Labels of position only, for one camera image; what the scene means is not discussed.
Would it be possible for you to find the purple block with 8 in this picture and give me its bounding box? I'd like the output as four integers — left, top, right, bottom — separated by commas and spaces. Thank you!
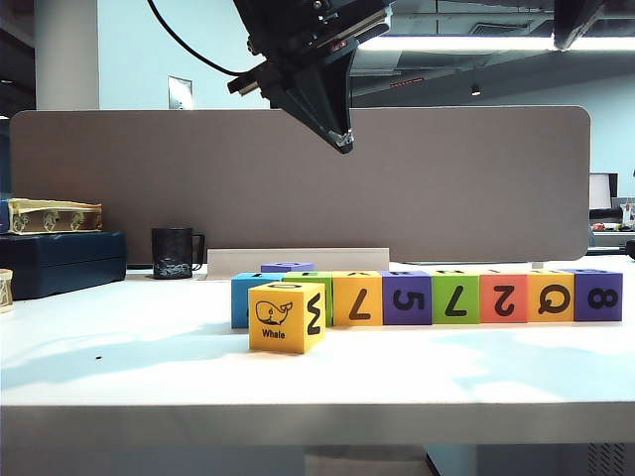
573, 269, 624, 322

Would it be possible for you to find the green block letter N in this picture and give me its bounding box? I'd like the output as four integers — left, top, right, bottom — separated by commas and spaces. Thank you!
431, 270, 482, 325

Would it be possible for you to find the green block letter E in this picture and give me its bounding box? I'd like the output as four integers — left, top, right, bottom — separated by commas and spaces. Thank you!
282, 271, 334, 328

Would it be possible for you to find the purple block with 5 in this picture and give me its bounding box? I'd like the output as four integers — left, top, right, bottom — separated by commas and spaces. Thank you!
381, 270, 434, 326

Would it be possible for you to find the brown desk divider panel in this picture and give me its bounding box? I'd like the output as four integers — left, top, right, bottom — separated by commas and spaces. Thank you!
9, 105, 593, 264

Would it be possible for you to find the wall sign plate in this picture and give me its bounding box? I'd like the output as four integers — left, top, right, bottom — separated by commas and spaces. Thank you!
167, 74, 194, 111

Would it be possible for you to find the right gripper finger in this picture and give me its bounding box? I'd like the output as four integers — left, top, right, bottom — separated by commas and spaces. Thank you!
552, 0, 612, 52

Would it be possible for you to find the yellow whale picture block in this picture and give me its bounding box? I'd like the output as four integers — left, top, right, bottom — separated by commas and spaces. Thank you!
247, 281, 327, 355

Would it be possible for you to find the grey vented cabinet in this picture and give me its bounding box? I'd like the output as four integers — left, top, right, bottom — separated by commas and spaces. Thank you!
475, 443, 635, 476

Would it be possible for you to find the blue letter block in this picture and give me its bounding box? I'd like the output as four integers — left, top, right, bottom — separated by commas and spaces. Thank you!
230, 272, 289, 330

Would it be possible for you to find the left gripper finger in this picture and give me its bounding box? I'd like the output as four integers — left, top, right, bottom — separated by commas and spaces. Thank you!
297, 49, 354, 155
270, 68, 344, 153

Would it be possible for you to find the dark blue case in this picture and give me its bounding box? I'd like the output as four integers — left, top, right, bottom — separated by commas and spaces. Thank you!
0, 230, 128, 302

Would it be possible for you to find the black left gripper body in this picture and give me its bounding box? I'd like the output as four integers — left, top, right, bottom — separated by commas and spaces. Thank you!
226, 0, 398, 98

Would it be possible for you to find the cream gold patterned box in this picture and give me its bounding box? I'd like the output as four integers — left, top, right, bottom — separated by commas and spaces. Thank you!
8, 197, 104, 235

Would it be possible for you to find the red-orange block with 2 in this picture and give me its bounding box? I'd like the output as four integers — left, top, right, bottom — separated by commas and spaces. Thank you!
479, 271, 530, 324

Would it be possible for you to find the yellow block 7 and E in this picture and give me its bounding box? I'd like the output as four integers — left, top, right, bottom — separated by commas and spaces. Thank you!
330, 270, 384, 327

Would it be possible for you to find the white table leg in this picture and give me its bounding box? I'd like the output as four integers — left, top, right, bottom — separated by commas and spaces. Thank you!
425, 444, 478, 476

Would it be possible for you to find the black mug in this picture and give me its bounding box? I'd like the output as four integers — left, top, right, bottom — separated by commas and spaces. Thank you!
151, 226, 206, 280

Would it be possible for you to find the beige cable tray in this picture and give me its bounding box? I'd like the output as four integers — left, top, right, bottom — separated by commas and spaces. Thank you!
205, 247, 392, 280

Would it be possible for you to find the purple block with O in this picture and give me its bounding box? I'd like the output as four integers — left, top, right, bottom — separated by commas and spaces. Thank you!
260, 261, 316, 274

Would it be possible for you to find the yellow block with Q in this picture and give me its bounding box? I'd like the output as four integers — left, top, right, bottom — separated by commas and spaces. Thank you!
527, 270, 576, 323

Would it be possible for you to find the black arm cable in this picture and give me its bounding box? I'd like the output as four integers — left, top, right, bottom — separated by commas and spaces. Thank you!
147, 0, 249, 78

